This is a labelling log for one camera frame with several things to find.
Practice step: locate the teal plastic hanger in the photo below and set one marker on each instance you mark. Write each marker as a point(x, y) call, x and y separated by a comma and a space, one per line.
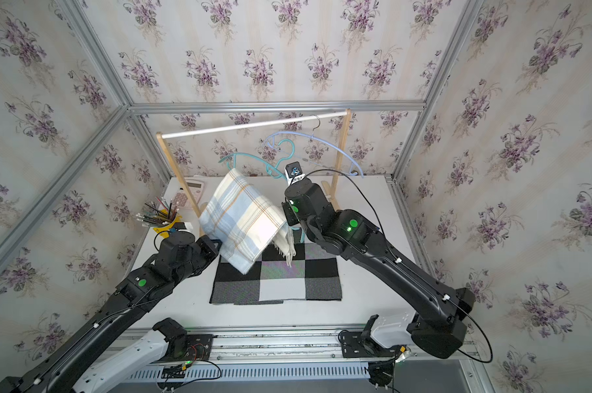
point(271, 170)

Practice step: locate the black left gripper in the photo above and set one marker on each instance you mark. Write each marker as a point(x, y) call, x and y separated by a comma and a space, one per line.
point(206, 245)

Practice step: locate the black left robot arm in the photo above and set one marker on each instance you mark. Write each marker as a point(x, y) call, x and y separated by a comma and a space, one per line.
point(180, 256)

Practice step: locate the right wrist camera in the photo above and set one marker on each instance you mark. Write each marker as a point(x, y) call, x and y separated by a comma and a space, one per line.
point(294, 172)

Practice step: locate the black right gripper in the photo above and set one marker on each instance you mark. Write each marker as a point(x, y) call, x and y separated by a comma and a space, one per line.
point(288, 208)

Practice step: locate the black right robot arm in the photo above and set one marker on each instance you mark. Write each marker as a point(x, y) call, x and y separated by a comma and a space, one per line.
point(438, 326)

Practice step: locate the grey black checkered scarf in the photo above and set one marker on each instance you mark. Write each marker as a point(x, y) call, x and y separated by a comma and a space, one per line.
point(312, 276)

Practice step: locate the blue cream plaid scarf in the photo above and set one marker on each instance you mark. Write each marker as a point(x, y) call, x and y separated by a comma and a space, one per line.
point(246, 222)

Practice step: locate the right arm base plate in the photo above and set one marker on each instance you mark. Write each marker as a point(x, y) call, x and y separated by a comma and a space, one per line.
point(380, 338)

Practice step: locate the yellow pen cup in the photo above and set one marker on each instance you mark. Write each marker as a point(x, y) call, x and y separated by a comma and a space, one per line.
point(161, 216)

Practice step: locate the aluminium mounting rail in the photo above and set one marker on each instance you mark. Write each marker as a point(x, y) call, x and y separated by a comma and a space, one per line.
point(286, 344)

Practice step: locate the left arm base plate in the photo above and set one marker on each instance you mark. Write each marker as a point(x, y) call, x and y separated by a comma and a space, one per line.
point(174, 343)

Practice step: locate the light blue plastic hanger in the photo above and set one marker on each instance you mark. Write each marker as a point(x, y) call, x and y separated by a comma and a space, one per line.
point(319, 140)

